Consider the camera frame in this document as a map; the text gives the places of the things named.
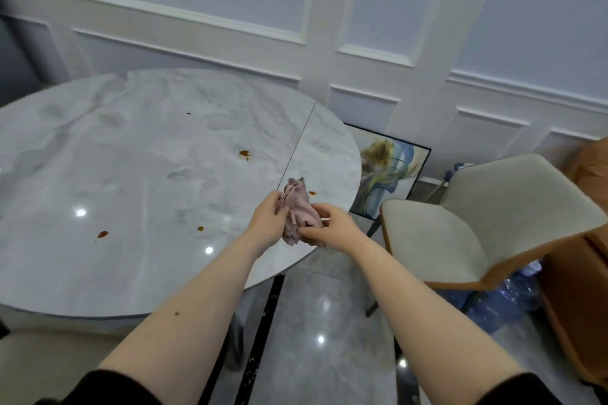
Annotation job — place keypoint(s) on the person's right hand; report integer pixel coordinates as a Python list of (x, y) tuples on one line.
[(339, 231)]

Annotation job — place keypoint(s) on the person's left hand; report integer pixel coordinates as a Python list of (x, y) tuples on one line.
[(266, 229)]

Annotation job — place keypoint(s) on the person's left thumb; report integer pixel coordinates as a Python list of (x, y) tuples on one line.
[(284, 212)]

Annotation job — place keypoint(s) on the person's right thumb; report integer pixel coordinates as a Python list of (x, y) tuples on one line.
[(312, 231)]

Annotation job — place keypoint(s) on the pink cloth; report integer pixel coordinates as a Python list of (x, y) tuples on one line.
[(299, 210)]

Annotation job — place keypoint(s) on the person's left forearm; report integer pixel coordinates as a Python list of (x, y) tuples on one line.
[(190, 319)]

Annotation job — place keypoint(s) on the person's right forearm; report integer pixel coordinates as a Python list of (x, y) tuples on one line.
[(427, 324)]

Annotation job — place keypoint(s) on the framed abstract painting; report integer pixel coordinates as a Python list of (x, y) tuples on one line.
[(387, 172)]

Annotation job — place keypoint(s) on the dark table base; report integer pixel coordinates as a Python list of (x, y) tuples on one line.
[(235, 343)]

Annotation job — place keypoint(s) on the blue mop head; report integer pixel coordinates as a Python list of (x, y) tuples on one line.
[(453, 172)]

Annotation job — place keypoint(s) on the beige chair with orange back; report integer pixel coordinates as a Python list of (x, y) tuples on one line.
[(479, 224)]

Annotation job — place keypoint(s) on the blue plastic water bottle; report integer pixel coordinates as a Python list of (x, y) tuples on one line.
[(503, 298)]

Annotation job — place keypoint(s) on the black left sleeve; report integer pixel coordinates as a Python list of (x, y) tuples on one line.
[(102, 390)]

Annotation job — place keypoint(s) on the black sleeve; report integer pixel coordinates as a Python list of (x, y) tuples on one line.
[(517, 391), (102, 390)]

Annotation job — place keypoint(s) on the black right sleeve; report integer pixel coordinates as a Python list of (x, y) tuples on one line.
[(517, 391)]

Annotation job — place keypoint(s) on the orange leather chair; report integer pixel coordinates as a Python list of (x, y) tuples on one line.
[(579, 295)]

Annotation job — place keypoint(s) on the beige chair seat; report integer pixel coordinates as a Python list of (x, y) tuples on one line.
[(42, 366)]

